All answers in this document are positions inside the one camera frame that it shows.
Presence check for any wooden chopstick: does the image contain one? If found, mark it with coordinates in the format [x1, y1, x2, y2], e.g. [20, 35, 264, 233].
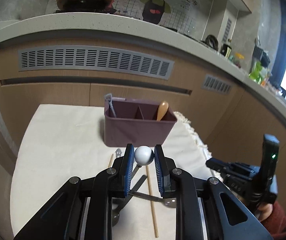
[145, 165, 160, 238]
[108, 154, 114, 168]

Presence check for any wooden spoon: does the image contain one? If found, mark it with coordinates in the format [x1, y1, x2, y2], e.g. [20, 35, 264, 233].
[156, 101, 169, 121]

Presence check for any black mini spatula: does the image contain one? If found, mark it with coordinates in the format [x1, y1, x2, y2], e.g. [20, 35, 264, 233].
[129, 175, 147, 193]

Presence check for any dark metal spoon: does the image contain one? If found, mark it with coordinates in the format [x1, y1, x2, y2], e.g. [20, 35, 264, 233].
[112, 194, 132, 227]

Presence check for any ladle with white ball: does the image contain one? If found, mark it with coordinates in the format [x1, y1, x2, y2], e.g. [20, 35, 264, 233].
[132, 146, 154, 177]

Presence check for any red knit sleeve forearm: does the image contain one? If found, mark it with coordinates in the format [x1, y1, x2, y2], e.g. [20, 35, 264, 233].
[262, 207, 286, 239]

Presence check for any right hand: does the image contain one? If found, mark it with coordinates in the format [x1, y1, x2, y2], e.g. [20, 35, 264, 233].
[257, 201, 283, 224]

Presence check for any maroon utensil holder box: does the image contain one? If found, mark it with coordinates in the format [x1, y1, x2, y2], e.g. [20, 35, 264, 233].
[104, 98, 177, 147]

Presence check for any small grey vent grille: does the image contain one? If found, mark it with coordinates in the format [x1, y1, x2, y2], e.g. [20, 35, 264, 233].
[202, 74, 232, 95]

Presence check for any green plastic bag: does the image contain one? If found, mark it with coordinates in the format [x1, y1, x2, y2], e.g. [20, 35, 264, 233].
[249, 61, 270, 85]

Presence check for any yellow lid jar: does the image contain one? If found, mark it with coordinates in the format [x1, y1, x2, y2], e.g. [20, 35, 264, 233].
[233, 53, 244, 68]

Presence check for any dark sauce bottle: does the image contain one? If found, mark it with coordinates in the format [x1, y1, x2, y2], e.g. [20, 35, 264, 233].
[220, 39, 232, 58]

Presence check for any large grey vent grille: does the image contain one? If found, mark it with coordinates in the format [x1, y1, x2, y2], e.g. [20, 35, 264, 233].
[18, 45, 174, 80]

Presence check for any black round pot lid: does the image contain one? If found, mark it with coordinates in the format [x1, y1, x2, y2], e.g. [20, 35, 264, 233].
[205, 35, 218, 51]

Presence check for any grey stone countertop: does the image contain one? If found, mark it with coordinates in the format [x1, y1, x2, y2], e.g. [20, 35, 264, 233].
[0, 12, 286, 118]

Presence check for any cartoon wall sticker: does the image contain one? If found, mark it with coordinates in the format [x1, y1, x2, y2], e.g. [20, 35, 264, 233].
[96, 0, 200, 26]

